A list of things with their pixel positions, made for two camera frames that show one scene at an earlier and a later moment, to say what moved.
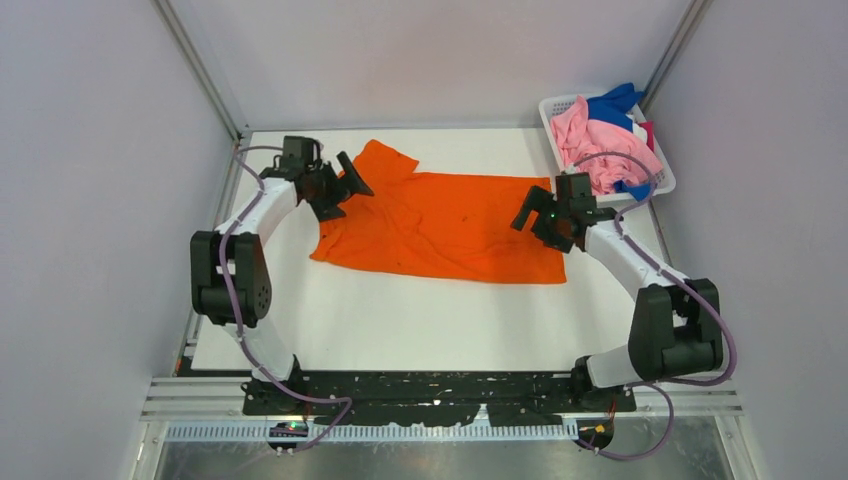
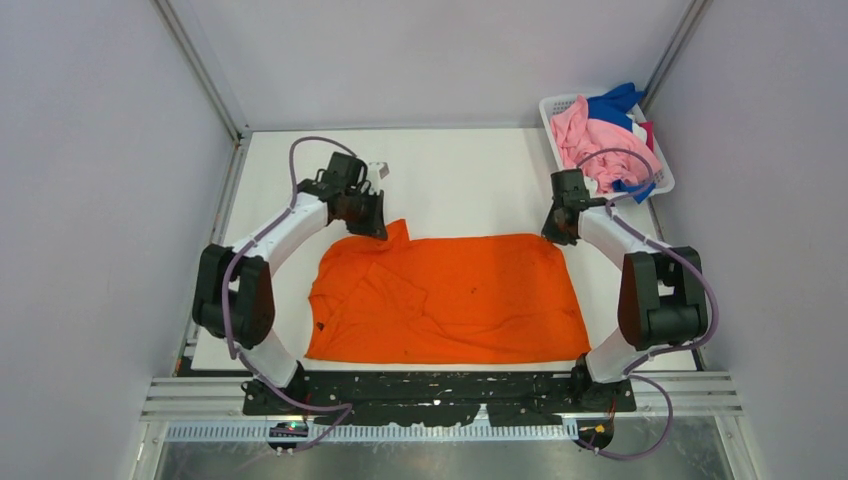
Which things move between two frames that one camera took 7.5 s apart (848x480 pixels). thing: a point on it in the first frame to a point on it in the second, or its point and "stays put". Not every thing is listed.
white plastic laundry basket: (551, 106) stays put
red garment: (650, 136) stays put
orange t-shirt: (450, 223) to (473, 299)
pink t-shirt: (578, 138) stays put
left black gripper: (342, 188) to (375, 226)
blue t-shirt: (613, 107) stays put
